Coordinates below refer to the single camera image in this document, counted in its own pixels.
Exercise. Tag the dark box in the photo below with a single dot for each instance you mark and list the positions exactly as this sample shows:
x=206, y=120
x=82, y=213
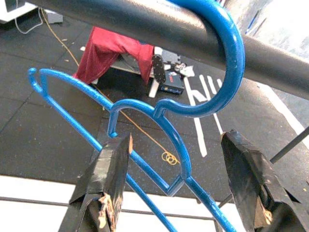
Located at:
x=172, y=84

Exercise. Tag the grey power adapter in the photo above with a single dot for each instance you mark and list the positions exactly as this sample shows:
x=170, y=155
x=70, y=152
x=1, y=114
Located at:
x=54, y=17

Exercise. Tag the black perforated panel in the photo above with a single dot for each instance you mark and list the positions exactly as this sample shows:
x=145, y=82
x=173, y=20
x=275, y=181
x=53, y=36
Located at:
x=158, y=68

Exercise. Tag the crumpled plastic wrapper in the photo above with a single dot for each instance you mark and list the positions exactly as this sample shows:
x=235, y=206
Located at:
x=187, y=71

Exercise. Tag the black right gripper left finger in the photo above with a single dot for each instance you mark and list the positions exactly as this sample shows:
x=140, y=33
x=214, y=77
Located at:
x=101, y=183

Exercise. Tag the short white floor tape strip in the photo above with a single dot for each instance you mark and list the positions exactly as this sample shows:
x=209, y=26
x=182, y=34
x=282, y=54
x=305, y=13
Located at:
x=219, y=84

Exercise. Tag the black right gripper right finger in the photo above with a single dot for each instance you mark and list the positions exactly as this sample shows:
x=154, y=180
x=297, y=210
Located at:
x=256, y=188

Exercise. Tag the red garment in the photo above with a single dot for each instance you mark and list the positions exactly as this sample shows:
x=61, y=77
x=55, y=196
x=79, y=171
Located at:
x=108, y=53

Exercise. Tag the long white floor tape strip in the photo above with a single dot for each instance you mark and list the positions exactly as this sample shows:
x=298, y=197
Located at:
x=197, y=125
x=217, y=123

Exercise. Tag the blue plastic hanger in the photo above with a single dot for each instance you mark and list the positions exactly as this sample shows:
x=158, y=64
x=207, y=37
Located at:
x=235, y=60

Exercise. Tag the white cabinet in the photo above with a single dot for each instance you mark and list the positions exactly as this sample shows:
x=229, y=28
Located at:
x=21, y=17

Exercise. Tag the black clothes rack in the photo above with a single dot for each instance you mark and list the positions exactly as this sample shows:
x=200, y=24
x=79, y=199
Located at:
x=144, y=24

